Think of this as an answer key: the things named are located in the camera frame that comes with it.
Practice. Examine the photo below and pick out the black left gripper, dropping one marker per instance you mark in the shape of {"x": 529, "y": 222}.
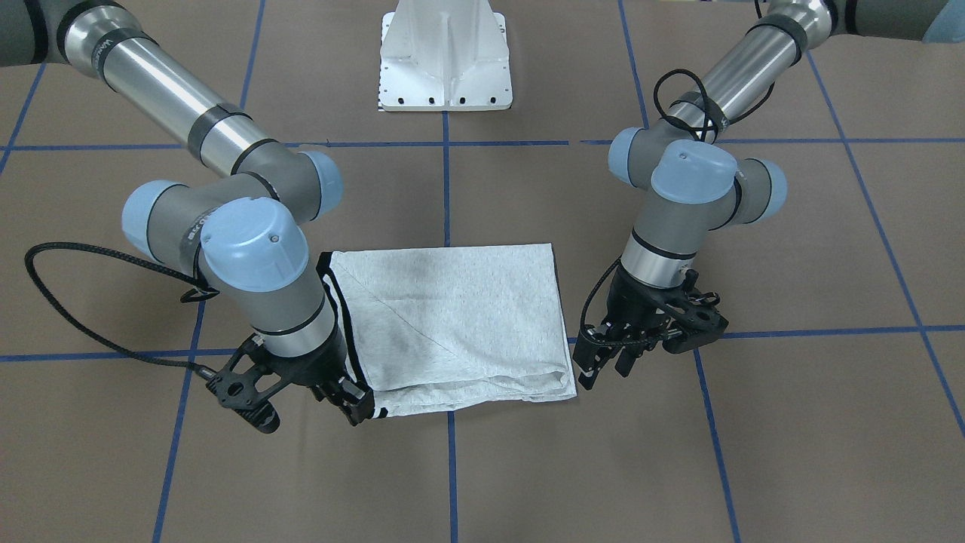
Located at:
{"x": 633, "y": 299}

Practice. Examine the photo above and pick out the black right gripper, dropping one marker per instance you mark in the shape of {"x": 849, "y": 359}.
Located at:
{"x": 310, "y": 369}

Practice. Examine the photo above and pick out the grey cartoon print t-shirt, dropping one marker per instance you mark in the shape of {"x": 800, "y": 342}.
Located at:
{"x": 447, "y": 328}

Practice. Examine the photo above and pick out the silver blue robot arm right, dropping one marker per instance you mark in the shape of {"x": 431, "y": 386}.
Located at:
{"x": 240, "y": 236}

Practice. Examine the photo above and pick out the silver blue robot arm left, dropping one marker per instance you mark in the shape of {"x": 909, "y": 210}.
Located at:
{"x": 692, "y": 186}

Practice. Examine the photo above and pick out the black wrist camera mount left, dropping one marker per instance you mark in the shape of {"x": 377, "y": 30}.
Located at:
{"x": 694, "y": 317}

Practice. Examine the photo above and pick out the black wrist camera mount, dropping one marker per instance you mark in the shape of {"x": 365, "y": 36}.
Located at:
{"x": 235, "y": 384}
{"x": 694, "y": 317}

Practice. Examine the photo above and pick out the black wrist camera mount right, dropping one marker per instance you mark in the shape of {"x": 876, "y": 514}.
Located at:
{"x": 235, "y": 384}

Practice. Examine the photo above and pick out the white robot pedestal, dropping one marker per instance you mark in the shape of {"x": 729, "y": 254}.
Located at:
{"x": 444, "y": 56}

